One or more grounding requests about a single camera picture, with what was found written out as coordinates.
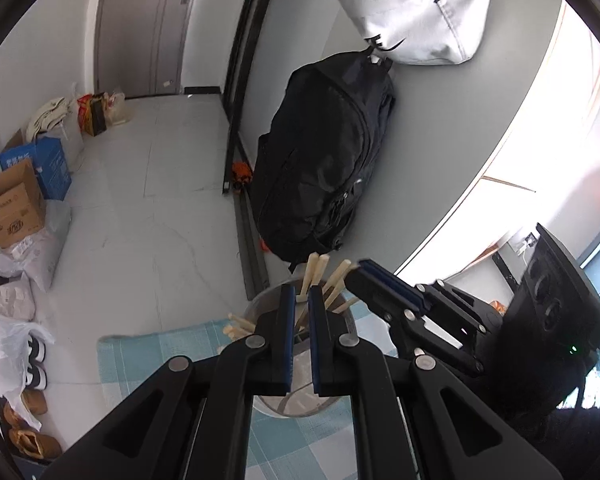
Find wooden chopstick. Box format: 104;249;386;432
222;324;252;341
310;254;330;286
329;297;360;314
297;252;320;302
322;259;352;295
294;278;344;330
227;313;256;333

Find white grey utensil holder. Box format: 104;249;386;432
245;285;339;418

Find teal white checkered cloth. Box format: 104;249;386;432
96;303;397;480

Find black metal stand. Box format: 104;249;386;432
220;0;294;302

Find black backpack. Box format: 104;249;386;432
250;49;396;266

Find black white sneakers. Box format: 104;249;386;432
26;335;47;391

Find brown shoe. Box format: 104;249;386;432
20;388;48;416
8;428;62;460

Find grey plastic parcel bag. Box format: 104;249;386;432
0;200;72;292

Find white plastic bag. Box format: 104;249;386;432
0;268;56;430

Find white hanging bag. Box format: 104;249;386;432
338;0;490;66

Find brown cardboard box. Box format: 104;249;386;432
0;158;46;248

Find blue cardboard box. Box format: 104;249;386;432
0;136;71;200

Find cream cloth bag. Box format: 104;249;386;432
24;96;76;142

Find grey entrance door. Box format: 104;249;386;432
94;0;192;99

